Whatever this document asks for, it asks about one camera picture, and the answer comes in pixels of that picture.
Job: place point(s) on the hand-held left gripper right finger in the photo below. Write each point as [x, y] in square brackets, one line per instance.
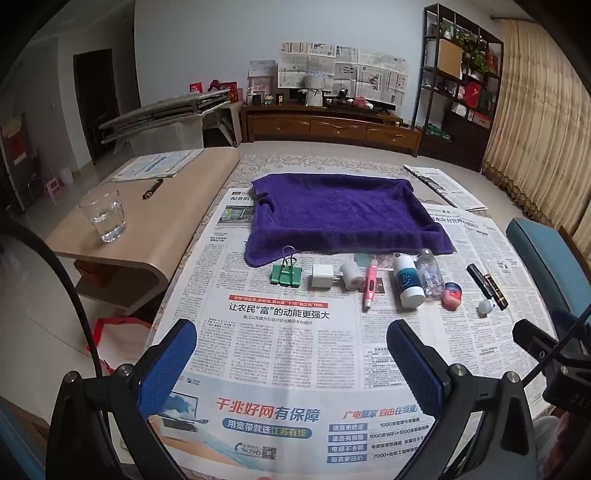
[415, 369]

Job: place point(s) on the beige curtain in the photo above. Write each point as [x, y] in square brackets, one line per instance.
[540, 138]

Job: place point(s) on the small clear bottle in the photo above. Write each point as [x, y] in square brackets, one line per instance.
[431, 276]

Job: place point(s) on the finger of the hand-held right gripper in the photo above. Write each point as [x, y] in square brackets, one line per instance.
[533, 337]
[572, 323]

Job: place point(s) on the paper sheets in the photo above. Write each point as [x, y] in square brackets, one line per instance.
[157, 164]

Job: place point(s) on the teal chair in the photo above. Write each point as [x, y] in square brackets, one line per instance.
[540, 249]

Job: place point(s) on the purple towel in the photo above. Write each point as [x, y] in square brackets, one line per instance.
[346, 217]

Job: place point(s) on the dark door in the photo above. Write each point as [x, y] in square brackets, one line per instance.
[94, 106]

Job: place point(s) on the white bag with red trim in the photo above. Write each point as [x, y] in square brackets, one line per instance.
[120, 341]

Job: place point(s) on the newspaper sheets over television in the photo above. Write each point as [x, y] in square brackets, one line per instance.
[341, 69]

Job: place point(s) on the white plug-in lamp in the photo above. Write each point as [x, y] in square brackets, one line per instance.
[485, 308]

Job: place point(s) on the pink round jar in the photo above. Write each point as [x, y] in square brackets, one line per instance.
[452, 297]

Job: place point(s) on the large newspaper sheet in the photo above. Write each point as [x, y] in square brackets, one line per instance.
[286, 350]

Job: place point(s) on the person's light clothing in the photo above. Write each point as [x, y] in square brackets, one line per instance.
[551, 438]

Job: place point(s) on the small pink stool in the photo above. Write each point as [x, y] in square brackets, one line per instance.
[53, 187]

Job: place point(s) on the folded newspaper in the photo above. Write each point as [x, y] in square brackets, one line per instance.
[443, 184]

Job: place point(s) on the stack of folded boards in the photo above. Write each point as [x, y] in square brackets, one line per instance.
[161, 110]

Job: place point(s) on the light wooden coffee table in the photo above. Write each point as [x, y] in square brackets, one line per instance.
[152, 230]

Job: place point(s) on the drinking glass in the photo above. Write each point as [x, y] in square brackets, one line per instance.
[104, 214]

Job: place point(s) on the white charger plug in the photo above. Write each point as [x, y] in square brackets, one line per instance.
[323, 276]

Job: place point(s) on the green binder clip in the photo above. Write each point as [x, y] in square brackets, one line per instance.
[285, 276]

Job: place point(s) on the pink pen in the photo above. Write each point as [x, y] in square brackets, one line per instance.
[370, 284]

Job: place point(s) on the dark pen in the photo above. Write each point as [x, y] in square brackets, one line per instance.
[152, 189]

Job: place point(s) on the red gift boxes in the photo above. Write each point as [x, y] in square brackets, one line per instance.
[221, 90]

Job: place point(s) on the black tube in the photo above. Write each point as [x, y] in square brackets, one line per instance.
[478, 277]

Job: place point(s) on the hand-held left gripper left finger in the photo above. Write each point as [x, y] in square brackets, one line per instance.
[168, 369]

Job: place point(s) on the dark bookshelf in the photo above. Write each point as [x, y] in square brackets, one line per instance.
[461, 92]

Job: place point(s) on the white bottle with blue label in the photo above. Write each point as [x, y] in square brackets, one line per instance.
[408, 284]

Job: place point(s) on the newspaper sheet with bold headline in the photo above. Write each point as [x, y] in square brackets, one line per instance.
[475, 240]

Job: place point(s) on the wooden television cabinet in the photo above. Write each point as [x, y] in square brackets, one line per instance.
[332, 127]

